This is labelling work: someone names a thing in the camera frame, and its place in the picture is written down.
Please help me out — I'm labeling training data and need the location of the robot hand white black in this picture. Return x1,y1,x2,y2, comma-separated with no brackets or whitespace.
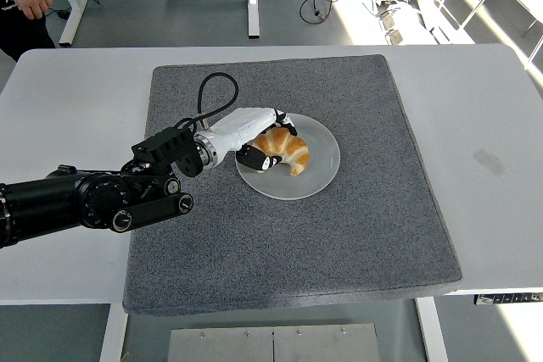
208,107,299,175

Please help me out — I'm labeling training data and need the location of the golden croissant bread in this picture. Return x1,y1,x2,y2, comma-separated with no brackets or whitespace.
252,125,311,177

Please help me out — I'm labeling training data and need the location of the pale grey round plate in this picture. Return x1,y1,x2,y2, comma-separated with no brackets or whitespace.
234,112,342,201

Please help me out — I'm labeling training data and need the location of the grey metal plate with screws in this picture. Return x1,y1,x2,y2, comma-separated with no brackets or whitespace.
166,322,380,362

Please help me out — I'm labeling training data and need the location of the grey felt mat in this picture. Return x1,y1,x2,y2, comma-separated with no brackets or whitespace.
121,53,463,317

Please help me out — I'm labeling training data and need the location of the person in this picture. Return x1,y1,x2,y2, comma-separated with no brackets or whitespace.
0,0,57,63

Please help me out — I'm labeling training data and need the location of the white table leg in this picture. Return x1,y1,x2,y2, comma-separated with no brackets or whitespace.
414,296,450,362
98,302,129,362

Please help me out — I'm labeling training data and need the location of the grey tape strip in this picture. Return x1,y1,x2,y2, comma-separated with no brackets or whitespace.
473,148,508,180

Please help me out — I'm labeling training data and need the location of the table height control panel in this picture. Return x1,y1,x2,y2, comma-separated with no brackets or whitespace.
473,292,543,306

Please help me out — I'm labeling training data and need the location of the black cable with power adapter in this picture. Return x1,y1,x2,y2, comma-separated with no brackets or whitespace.
44,0,102,20

